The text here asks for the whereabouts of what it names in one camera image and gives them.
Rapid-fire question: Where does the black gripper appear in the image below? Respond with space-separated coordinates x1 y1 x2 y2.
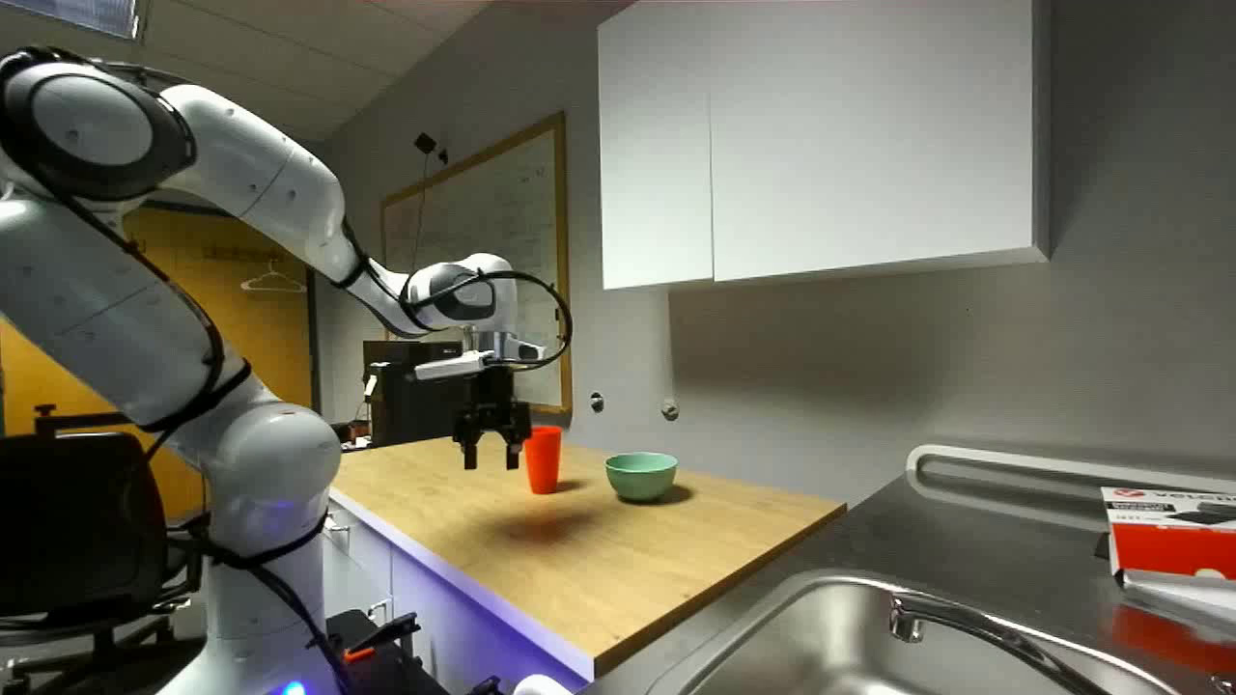
457 367 530 473

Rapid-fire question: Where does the orange plastic cup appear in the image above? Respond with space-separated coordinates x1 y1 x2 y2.
520 424 563 493

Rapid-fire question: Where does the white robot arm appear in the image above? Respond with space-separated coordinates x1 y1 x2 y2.
0 51 517 695

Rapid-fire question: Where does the green bowl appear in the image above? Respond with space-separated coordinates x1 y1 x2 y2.
607 452 674 502

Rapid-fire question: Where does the black box appliance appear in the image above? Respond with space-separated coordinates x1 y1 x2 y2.
361 339 464 446

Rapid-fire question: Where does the white counter base cabinet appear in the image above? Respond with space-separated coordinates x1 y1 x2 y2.
324 493 594 695

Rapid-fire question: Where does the yellow wooden door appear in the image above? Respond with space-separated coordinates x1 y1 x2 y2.
0 197 341 529

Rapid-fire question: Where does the stainless steel sink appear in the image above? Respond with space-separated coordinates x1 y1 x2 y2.
645 572 1176 695

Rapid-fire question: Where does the black office chair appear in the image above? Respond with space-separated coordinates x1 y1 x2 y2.
0 406 200 695

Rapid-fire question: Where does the chrome faucet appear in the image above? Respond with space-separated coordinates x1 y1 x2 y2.
888 596 1104 695

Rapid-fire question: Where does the red and white box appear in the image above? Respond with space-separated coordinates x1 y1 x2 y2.
1100 487 1236 622

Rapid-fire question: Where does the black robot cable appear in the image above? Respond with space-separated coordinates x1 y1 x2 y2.
399 266 576 379

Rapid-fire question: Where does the whiteboard with wooden frame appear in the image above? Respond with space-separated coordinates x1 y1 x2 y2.
379 118 570 416

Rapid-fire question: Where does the white wall cabinet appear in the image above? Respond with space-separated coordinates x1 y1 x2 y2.
598 0 1045 290

